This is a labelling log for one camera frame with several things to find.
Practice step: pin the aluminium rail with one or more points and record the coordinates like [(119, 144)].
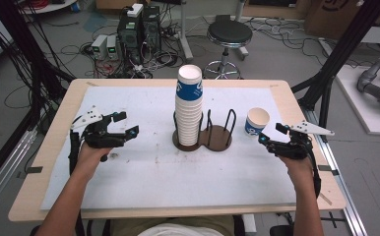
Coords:
[(342, 190), (4, 170)]

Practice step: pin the wooden table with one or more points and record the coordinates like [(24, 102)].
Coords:
[(329, 196)]

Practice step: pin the single blue white paper cup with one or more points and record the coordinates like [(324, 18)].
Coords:
[(256, 123)]

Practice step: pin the white platform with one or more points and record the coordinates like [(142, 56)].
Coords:
[(355, 105)]

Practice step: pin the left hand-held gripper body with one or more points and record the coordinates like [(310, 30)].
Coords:
[(94, 134)]

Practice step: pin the white stand leg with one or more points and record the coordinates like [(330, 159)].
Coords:
[(184, 32)]

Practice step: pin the black round stool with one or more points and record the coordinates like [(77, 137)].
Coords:
[(229, 32)]

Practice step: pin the grey power supply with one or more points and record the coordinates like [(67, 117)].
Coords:
[(112, 47), (99, 46)]

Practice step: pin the person's left hand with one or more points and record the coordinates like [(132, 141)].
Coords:
[(91, 159)]

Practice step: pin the person's right hand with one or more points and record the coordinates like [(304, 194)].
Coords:
[(298, 170)]

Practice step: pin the white box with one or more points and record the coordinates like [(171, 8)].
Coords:
[(135, 10)]

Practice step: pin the cardboard box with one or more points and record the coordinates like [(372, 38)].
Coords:
[(339, 16)]

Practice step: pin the black frame post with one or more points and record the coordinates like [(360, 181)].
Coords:
[(24, 49), (342, 49)]

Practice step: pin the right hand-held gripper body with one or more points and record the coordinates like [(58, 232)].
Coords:
[(298, 146)]

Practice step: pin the stack of paper cups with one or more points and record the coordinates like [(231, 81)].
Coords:
[(188, 111)]

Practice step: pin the white table mat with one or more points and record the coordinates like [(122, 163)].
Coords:
[(145, 173)]

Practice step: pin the black computer tower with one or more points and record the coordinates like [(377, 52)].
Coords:
[(130, 36), (152, 26)]

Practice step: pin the person's white shirt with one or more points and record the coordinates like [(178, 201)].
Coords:
[(181, 230)]

